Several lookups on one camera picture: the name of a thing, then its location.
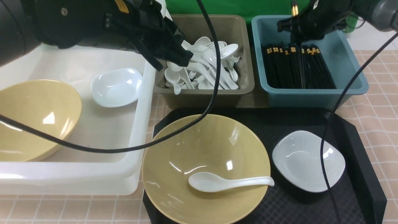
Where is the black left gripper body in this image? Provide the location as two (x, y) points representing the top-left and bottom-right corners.
(105, 0), (193, 71)

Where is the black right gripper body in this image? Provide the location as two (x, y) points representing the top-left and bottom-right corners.
(277, 0), (354, 42)

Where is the black chopstick gold band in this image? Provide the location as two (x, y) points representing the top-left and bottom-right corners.
(291, 0), (299, 16)

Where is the white square side dish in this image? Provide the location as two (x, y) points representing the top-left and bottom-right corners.
(272, 130), (346, 193)

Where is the yellow noodle bowl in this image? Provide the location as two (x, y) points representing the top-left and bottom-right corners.
(141, 114), (271, 224)

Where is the white soup spoon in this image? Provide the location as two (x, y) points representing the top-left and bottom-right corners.
(188, 172), (275, 193)

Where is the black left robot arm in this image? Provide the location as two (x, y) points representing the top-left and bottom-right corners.
(0, 0), (193, 71)

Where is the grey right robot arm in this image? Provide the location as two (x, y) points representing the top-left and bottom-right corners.
(277, 0), (398, 44)

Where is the yellow bowl in tub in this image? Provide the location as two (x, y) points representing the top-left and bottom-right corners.
(0, 80), (82, 162)

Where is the green cloth backdrop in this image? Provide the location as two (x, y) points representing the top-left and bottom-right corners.
(164, 0), (359, 34)

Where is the blue plastic chopstick bin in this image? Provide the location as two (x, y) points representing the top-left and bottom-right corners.
(251, 15), (360, 110)

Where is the bundle of black chopsticks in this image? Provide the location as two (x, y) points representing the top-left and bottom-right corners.
(261, 44), (336, 89)

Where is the white dish in tub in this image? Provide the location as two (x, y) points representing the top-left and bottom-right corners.
(91, 68), (143, 108)

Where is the pile of white spoons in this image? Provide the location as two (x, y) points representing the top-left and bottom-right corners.
(164, 36), (240, 95)

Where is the olive plastic spoon bin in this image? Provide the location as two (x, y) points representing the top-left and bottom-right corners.
(154, 14), (255, 109)

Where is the large white plastic tub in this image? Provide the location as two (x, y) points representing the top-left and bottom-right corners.
(1, 44), (156, 195)

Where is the black serving tray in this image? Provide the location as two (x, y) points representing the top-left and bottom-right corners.
(143, 107), (387, 224)

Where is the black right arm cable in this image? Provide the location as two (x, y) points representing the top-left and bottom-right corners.
(320, 31), (398, 224)

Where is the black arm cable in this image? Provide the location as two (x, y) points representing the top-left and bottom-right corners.
(0, 0), (222, 154)
(320, 31), (398, 224)

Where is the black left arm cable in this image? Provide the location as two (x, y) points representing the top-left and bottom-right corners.
(0, 0), (222, 154)

